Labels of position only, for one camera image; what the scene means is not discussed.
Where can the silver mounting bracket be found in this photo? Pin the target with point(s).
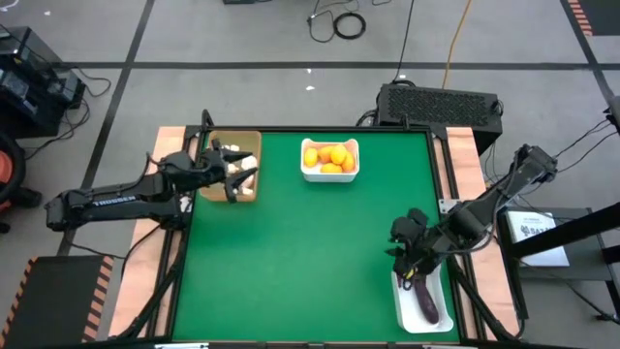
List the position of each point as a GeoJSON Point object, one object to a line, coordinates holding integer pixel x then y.
{"type": "Point", "coordinates": [446, 206]}

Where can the dark purple eggplant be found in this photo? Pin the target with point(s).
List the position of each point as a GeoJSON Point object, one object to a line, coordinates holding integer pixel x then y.
{"type": "Point", "coordinates": [427, 303]}

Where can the black orange-striped floor mat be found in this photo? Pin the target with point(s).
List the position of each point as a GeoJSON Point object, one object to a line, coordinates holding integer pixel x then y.
{"type": "Point", "coordinates": [53, 305]}
{"type": "Point", "coordinates": [605, 14]}

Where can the white printed carton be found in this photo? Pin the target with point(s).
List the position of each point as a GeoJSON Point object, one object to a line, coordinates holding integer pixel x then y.
{"type": "Point", "coordinates": [537, 242]}

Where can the black orange round machine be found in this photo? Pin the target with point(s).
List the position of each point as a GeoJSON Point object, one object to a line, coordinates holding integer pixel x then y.
{"type": "Point", "coordinates": [19, 199]}

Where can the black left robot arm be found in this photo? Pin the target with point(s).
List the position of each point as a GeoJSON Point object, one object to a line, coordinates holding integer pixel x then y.
{"type": "Point", "coordinates": [111, 201]}

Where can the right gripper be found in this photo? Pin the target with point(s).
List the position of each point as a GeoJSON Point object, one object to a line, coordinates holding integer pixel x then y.
{"type": "Point", "coordinates": [421, 252]}

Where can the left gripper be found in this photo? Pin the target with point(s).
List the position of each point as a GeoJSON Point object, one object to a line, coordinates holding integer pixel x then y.
{"type": "Point", "coordinates": [208, 169]}

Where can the white plastic basket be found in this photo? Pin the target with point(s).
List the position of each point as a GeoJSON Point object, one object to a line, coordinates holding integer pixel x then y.
{"type": "Point", "coordinates": [310, 177]}
{"type": "Point", "coordinates": [412, 315]}

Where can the dark grey side table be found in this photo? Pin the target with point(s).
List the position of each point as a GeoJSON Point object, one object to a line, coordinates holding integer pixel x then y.
{"type": "Point", "coordinates": [581, 271]}

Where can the black aluminium table frame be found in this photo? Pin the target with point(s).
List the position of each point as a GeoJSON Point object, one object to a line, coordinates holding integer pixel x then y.
{"type": "Point", "coordinates": [175, 291]}

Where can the black computer case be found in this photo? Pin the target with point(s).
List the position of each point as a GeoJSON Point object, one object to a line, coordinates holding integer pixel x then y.
{"type": "Point", "coordinates": [436, 104]}

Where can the wooden table side plank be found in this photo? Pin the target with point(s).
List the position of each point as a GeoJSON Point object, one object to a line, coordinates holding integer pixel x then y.
{"type": "Point", "coordinates": [462, 160]}
{"type": "Point", "coordinates": [140, 271]}

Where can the black equipment cart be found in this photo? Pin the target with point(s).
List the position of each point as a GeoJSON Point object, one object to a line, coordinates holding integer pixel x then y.
{"type": "Point", "coordinates": [29, 106]}

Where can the white garlic bulb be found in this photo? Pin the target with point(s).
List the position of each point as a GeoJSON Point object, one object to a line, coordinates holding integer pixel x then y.
{"type": "Point", "coordinates": [247, 186]}
{"type": "Point", "coordinates": [249, 162]}
{"type": "Point", "coordinates": [234, 147]}
{"type": "Point", "coordinates": [234, 168]}

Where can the black camera stand beam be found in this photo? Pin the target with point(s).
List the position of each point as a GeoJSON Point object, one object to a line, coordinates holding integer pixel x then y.
{"type": "Point", "coordinates": [571, 230]}

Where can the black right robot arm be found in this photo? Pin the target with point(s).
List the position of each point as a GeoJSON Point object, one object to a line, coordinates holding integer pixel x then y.
{"type": "Point", "coordinates": [484, 213]}

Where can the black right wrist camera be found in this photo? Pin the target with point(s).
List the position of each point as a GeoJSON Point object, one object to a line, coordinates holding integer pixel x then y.
{"type": "Point", "coordinates": [409, 225]}

